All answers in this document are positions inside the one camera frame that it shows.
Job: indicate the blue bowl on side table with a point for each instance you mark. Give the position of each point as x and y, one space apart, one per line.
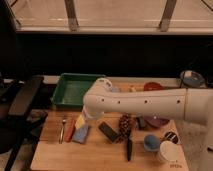
191 78

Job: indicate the black rectangular block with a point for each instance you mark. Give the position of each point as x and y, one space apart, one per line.
108 131

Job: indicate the dark small box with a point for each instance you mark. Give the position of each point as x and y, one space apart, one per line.
141 123

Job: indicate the purple bowl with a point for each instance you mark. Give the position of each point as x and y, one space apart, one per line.
156 122

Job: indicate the black handled knife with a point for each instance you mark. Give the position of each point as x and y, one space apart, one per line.
129 149

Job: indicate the red plate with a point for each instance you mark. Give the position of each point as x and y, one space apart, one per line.
150 86

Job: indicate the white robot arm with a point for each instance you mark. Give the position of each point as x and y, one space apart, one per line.
190 104

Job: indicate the black office chair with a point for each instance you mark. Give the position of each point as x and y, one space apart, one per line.
15 127

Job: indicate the green plastic tray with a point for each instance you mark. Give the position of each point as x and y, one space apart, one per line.
71 88

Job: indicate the blue small bowl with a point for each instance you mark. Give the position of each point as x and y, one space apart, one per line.
151 143

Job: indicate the dark striped round lid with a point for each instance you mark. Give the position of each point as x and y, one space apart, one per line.
171 136

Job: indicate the brown grape bunch toy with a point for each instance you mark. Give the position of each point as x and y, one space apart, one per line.
126 124

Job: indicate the blue sponge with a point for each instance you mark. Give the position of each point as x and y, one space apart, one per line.
80 134

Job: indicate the white cup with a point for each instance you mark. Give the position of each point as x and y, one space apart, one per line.
168 152

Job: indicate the yellow-white gripper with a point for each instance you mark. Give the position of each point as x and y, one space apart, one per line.
80 121

